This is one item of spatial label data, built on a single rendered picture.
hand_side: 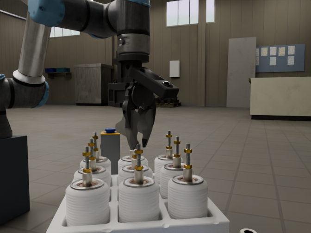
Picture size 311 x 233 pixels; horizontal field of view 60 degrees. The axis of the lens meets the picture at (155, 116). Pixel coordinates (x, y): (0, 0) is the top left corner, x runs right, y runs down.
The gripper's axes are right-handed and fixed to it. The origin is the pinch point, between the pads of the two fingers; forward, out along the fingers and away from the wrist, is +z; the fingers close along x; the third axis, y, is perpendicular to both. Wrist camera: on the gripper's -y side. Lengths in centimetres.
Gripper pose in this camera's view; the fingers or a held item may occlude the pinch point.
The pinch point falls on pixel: (140, 143)
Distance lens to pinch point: 62.6
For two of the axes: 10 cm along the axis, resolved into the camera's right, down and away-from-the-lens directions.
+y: -7.8, -0.5, 6.3
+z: 0.0, 10.0, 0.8
